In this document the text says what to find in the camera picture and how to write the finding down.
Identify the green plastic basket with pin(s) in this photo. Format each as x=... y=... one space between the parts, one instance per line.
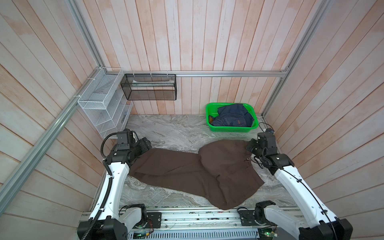
x=211 y=109

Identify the brown trousers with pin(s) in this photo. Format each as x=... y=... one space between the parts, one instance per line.
x=221 y=172

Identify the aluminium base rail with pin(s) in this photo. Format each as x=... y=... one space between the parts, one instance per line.
x=204 y=222

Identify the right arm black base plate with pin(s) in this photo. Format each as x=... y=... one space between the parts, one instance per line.
x=253 y=218

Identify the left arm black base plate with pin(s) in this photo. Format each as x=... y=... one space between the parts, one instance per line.
x=153 y=219

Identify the aluminium frame rail back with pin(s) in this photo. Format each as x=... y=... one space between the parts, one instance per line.
x=225 y=74

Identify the aluminium frame rail left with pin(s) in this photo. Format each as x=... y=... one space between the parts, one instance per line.
x=31 y=160

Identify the black wire mesh basket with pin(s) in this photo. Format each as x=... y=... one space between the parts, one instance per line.
x=149 y=87

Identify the white wire mesh shelf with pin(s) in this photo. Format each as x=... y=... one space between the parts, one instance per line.
x=104 y=102

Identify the green circuit board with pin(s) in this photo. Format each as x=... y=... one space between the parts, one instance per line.
x=266 y=234

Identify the left circuit board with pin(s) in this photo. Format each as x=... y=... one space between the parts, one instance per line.
x=141 y=235

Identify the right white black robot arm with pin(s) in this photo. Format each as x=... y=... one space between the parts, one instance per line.
x=320 y=222

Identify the aluminium frame rail right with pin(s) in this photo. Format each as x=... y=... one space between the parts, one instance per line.
x=315 y=22

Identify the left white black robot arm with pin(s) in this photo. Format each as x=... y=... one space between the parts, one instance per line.
x=109 y=221

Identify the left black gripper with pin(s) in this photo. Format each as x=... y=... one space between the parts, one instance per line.
x=145 y=145

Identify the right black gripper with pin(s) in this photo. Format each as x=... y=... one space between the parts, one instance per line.
x=250 y=142

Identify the aluminium frame rail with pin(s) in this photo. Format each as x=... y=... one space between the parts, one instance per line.
x=225 y=74
x=31 y=160
x=315 y=22

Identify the navy blue trousers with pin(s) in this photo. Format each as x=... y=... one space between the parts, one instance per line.
x=235 y=115

